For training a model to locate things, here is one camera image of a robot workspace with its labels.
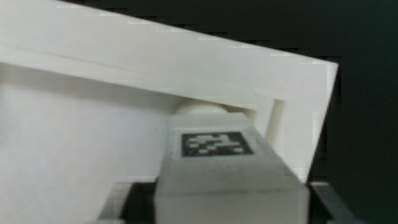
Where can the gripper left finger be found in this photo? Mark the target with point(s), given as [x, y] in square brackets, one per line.
[111, 214]

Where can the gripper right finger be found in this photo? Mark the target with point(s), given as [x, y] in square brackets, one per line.
[342, 214]

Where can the white table leg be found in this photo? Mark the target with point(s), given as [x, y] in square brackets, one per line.
[227, 184]

